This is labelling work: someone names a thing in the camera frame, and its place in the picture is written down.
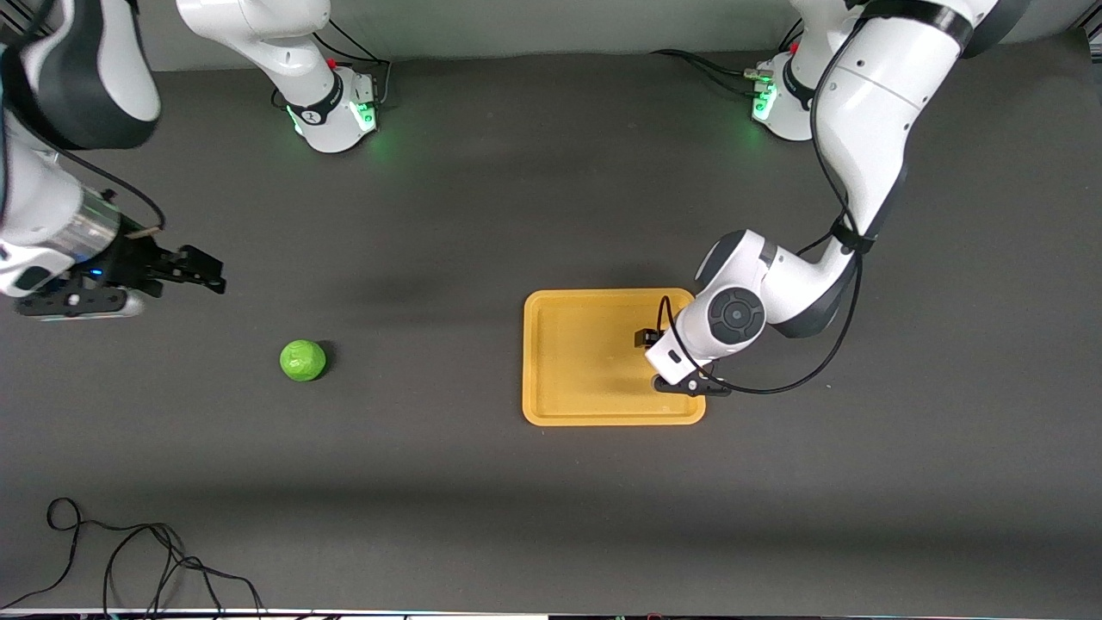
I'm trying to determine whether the green apple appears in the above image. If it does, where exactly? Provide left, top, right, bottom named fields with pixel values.
left=280, top=339, right=328, bottom=382

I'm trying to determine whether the yellow plastic tray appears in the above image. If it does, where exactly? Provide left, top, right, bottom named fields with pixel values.
left=522, top=288, right=707, bottom=427

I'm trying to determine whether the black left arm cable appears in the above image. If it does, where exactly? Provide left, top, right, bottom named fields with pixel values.
left=659, top=9, right=864, bottom=397

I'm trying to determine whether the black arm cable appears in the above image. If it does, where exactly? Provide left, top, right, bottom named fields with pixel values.
left=47, top=146, right=167, bottom=232
left=659, top=9, right=864, bottom=397

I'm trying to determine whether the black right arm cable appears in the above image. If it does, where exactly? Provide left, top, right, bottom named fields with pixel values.
left=47, top=146, right=167, bottom=232

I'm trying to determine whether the thin black loose cable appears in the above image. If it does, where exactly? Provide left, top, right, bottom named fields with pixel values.
left=0, top=498, right=268, bottom=617

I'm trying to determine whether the black right base cable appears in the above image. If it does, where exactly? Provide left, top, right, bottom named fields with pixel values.
left=271, top=19, right=394, bottom=111

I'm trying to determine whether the black base cable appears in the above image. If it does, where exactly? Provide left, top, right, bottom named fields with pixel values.
left=650, top=48, right=776, bottom=97
left=271, top=19, right=394, bottom=111

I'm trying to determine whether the black left base cable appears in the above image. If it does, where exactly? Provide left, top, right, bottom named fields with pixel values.
left=650, top=48, right=776, bottom=97

